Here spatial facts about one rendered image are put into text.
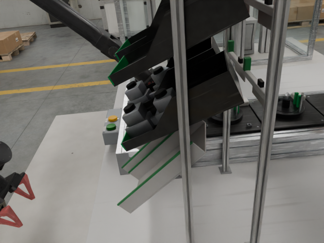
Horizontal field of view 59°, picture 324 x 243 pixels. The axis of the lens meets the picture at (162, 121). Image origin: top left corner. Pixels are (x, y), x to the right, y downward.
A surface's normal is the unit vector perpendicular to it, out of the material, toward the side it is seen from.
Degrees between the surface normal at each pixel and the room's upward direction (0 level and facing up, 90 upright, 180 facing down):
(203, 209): 0
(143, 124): 90
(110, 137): 90
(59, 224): 0
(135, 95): 92
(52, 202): 0
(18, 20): 90
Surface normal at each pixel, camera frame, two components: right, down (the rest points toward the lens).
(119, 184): -0.09, -0.86
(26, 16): 0.05, 0.50
